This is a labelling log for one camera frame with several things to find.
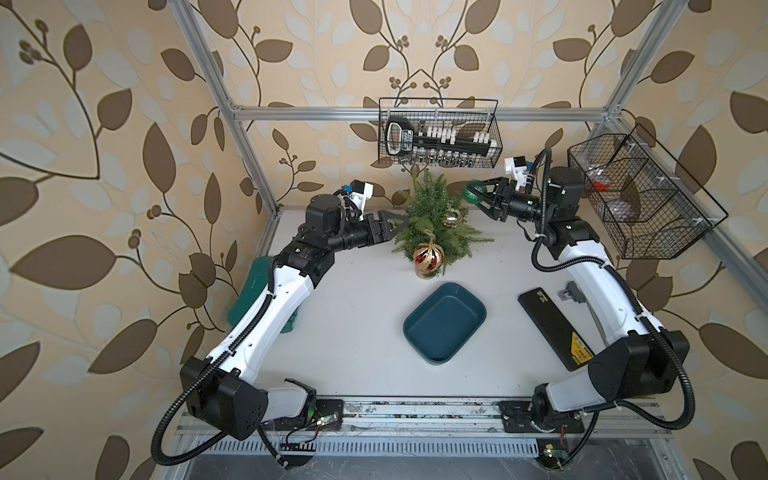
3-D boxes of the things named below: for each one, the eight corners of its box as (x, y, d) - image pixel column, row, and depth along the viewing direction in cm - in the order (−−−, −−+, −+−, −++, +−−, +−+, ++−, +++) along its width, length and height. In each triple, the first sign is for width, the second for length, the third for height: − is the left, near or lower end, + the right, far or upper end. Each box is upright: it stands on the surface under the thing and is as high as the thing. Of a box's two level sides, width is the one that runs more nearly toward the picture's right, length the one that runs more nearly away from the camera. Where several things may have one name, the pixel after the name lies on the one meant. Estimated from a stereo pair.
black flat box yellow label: (566, 372, 83) (570, 369, 81) (515, 299, 98) (518, 295, 96) (592, 360, 85) (597, 357, 83) (539, 290, 100) (542, 286, 98)
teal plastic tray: (435, 374, 83) (437, 368, 78) (396, 333, 90) (396, 326, 86) (487, 318, 94) (492, 309, 89) (448, 285, 101) (451, 276, 97)
